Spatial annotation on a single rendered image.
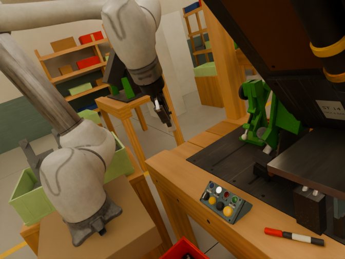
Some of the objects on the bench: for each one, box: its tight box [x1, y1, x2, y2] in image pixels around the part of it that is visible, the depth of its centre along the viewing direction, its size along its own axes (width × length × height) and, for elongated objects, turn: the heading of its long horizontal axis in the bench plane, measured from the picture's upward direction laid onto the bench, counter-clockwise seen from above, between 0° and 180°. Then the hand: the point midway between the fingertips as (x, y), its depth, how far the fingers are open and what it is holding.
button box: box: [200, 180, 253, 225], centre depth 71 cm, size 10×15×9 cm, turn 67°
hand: (169, 123), depth 78 cm, fingers closed
